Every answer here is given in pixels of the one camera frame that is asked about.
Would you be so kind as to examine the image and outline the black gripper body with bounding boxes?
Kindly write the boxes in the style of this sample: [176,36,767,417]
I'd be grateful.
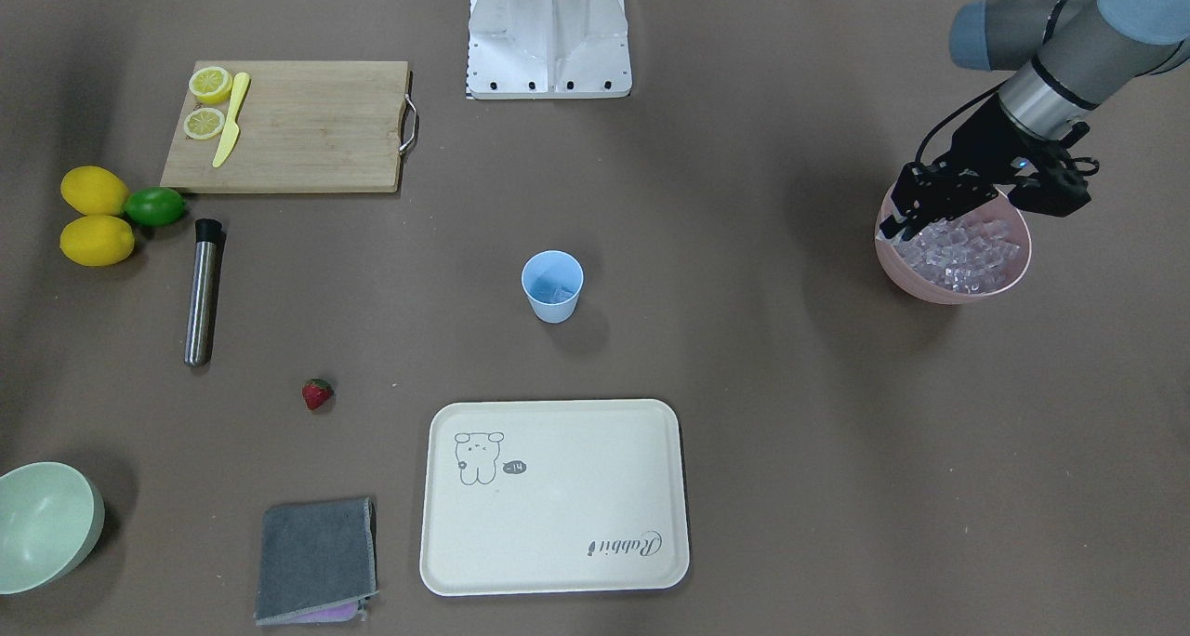
[917,96,1092,219]

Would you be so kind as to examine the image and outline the red strawberry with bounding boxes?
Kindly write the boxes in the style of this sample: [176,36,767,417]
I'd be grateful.
[300,378,336,411]

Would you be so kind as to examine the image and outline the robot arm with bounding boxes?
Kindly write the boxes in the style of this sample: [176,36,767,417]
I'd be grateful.
[877,0,1189,241]

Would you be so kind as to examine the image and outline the clear ice cubes pile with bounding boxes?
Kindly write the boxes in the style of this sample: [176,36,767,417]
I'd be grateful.
[893,216,1025,295]

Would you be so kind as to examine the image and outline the ice cubes in cup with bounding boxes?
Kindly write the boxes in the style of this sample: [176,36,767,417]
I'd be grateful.
[532,281,577,305]

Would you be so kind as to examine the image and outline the light blue plastic cup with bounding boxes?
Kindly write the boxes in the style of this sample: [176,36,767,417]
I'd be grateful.
[520,250,584,324]

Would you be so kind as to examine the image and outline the pink bowl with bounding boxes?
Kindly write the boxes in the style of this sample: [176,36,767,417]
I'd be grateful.
[873,192,1032,305]

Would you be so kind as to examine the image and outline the cream rabbit tray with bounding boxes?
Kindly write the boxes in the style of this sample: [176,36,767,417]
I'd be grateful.
[420,399,690,597]

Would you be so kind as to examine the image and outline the bamboo cutting board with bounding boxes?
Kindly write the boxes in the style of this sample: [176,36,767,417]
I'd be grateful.
[159,60,417,194]

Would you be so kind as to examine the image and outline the yellow plastic knife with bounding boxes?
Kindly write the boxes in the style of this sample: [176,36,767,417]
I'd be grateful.
[211,71,251,168]

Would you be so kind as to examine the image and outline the grey folded cloth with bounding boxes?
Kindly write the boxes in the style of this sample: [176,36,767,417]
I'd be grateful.
[253,497,377,626]

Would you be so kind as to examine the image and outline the steel muddler black tip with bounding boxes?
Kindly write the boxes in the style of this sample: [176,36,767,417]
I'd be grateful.
[183,219,224,368]

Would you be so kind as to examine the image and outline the lower lemon half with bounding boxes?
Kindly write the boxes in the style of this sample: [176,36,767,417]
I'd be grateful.
[182,107,226,141]

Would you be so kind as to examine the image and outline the green lime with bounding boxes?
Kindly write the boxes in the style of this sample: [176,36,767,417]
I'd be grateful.
[123,186,187,227]

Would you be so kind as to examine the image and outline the lower yellow lemon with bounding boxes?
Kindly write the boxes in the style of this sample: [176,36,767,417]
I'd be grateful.
[60,214,136,267]

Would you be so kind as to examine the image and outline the yellow lemon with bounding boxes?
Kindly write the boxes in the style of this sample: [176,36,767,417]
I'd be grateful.
[60,166,131,216]
[60,214,136,267]

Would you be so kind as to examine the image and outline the upper yellow lemon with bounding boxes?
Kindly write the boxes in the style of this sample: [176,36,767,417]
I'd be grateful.
[60,166,131,216]

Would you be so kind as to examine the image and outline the mint green bowl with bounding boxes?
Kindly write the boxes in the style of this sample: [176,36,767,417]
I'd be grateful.
[1,461,106,596]

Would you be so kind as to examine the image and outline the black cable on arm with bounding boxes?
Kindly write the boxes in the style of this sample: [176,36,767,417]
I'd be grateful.
[912,77,1010,177]

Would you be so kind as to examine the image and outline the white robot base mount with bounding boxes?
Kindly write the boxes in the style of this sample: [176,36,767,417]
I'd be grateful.
[465,0,633,99]

